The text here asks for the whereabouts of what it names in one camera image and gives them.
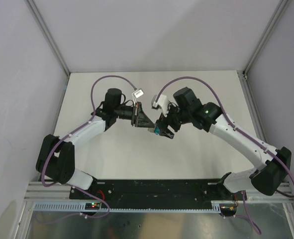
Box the right aluminium frame post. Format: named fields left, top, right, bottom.
left=242, top=0, right=292, bottom=77

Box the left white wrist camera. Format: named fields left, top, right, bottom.
left=132, top=89, right=144, bottom=104

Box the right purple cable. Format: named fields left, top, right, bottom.
left=155, top=76, right=294, bottom=199

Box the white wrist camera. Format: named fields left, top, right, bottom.
left=132, top=89, right=144, bottom=104
left=151, top=94, right=170, bottom=117

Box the aluminium frame post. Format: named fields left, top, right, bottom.
left=24, top=0, right=71, bottom=77
left=242, top=0, right=292, bottom=77

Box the aluminium frame crossbar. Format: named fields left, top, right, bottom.
left=246, top=183, right=294, bottom=202

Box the purple cable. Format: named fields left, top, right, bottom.
left=41, top=75, right=137, bottom=188
left=155, top=76, right=294, bottom=199

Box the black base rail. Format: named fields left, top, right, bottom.
left=69, top=178, right=248, bottom=210

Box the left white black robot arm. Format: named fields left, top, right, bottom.
left=36, top=88, right=154, bottom=199

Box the left aluminium frame post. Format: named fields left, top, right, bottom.
left=24, top=0, right=71, bottom=77

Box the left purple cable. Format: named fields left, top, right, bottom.
left=41, top=75, right=137, bottom=188

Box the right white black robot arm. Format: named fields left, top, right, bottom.
left=152, top=87, right=292, bottom=200

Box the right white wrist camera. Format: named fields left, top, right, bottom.
left=151, top=94, right=170, bottom=117

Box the blue pill box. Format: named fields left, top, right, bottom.
left=154, top=126, right=160, bottom=135

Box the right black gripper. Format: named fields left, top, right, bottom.
left=156, top=101, right=191, bottom=139

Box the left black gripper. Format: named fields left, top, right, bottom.
left=114, top=102, right=154, bottom=128

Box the grey slotted cable duct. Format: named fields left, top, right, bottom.
left=33, top=202, right=226, bottom=214

